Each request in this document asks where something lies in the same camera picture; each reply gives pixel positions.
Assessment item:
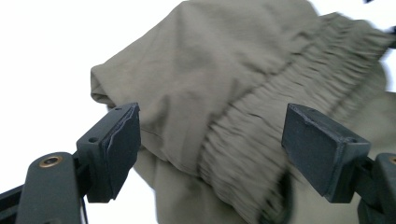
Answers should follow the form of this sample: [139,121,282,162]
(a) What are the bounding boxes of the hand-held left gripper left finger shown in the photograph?
[76,102,142,203]

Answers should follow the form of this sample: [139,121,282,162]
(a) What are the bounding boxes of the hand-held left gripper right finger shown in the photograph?
[281,103,372,203]

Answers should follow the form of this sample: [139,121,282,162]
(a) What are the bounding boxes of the olive green shorts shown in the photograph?
[90,0,396,224]

